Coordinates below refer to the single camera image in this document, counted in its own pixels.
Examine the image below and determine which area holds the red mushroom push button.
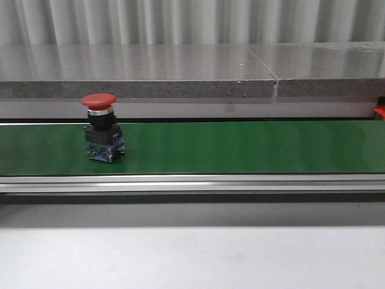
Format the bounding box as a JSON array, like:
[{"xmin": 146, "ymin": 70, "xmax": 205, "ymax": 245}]
[{"xmin": 81, "ymin": 93, "xmax": 125, "ymax": 163}]

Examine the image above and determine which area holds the green conveyor belt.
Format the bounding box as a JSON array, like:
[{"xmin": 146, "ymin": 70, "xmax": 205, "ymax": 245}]
[{"xmin": 1, "ymin": 120, "xmax": 384, "ymax": 176}]

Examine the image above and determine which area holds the grey stone countertop slab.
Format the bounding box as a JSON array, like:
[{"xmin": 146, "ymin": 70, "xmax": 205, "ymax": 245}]
[{"xmin": 1, "ymin": 45, "xmax": 275, "ymax": 99}]

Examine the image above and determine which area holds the red plastic object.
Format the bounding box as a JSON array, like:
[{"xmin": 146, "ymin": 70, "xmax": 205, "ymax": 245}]
[{"xmin": 374, "ymin": 105, "xmax": 385, "ymax": 121}]

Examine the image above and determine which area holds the white pleated curtain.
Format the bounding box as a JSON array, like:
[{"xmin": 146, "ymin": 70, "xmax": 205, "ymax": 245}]
[{"xmin": 1, "ymin": 1, "xmax": 384, "ymax": 45}]

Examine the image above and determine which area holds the aluminium conveyor side rail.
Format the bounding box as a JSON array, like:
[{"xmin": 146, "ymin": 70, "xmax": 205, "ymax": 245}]
[{"xmin": 1, "ymin": 173, "xmax": 384, "ymax": 196}]

